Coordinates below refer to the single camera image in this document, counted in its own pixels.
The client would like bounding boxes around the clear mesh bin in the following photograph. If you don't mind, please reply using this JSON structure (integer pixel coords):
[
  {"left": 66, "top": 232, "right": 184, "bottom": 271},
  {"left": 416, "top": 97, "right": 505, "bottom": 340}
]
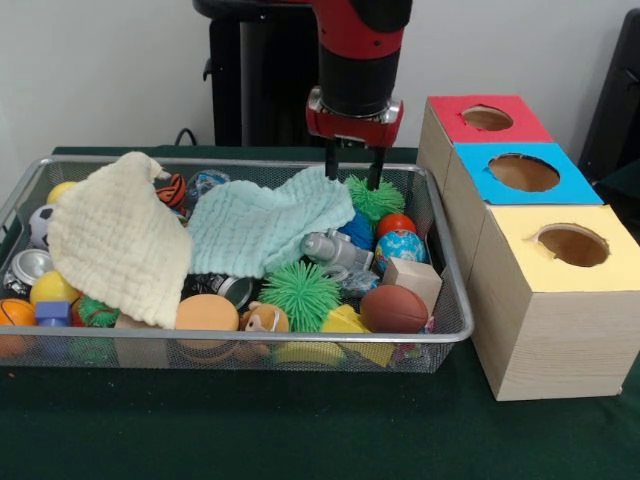
[{"left": 0, "top": 153, "right": 475, "bottom": 374}]

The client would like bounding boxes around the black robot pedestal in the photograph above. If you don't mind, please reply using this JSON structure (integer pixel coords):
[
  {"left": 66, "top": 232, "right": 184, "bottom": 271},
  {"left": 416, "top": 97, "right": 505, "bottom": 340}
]
[{"left": 193, "top": 0, "right": 406, "bottom": 149}]

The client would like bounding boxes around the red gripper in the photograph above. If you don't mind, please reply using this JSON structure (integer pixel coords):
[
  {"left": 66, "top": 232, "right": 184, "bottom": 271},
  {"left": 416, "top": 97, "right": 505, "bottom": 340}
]
[{"left": 305, "top": 96, "right": 406, "bottom": 192}]

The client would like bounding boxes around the blue globe ball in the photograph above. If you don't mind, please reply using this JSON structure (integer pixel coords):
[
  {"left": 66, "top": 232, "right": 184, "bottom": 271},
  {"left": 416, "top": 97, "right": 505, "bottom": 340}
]
[{"left": 375, "top": 229, "right": 428, "bottom": 276}]

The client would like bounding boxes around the mint green muslin cloth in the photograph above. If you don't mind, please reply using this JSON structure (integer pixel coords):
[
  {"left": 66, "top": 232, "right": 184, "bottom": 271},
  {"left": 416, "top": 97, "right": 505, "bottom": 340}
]
[{"left": 187, "top": 165, "right": 356, "bottom": 279}]

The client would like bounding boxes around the dark green side table cloth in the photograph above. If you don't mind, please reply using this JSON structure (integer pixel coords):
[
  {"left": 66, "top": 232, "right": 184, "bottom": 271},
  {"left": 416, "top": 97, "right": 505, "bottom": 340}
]
[{"left": 596, "top": 160, "right": 640, "bottom": 241}]

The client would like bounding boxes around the dark green tablecloth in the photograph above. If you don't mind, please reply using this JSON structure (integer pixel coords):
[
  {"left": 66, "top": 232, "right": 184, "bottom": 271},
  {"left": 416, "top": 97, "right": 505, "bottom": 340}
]
[{"left": 0, "top": 146, "right": 640, "bottom": 480}]

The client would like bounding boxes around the red ball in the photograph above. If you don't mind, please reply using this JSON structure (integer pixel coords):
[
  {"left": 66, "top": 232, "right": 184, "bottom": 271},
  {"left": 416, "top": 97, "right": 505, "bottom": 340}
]
[{"left": 377, "top": 212, "right": 417, "bottom": 239}]

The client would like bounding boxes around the green spiky ball with eyes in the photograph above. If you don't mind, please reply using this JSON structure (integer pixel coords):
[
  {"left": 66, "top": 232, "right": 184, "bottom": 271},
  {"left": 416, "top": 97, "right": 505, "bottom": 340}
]
[{"left": 345, "top": 175, "right": 406, "bottom": 223}]

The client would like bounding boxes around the cream muslin cloth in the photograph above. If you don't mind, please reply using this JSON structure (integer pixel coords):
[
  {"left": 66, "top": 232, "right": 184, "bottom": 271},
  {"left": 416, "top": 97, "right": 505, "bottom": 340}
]
[{"left": 46, "top": 151, "right": 193, "bottom": 329}]

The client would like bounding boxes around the plain wooden block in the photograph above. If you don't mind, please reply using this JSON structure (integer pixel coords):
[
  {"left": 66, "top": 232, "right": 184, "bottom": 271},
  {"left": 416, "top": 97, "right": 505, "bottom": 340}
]
[{"left": 383, "top": 256, "right": 443, "bottom": 313}]

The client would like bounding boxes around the brown toy football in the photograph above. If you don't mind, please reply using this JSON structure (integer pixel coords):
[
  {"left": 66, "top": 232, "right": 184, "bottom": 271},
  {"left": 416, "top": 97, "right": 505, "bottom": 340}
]
[{"left": 360, "top": 285, "right": 431, "bottom": 334}]

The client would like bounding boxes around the plain green spiky ball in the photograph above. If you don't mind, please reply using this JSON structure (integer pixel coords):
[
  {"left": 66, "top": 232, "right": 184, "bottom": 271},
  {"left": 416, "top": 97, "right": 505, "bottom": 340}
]
[{"left": 259, "top": 261, "right": 342, "bottom": 333}]

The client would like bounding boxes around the wooden box with three holes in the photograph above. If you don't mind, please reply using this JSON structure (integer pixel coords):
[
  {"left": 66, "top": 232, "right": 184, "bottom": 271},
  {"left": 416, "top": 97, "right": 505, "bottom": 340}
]
[{"left": 417, "top": 95, "right": 640, "bottom": 402}]

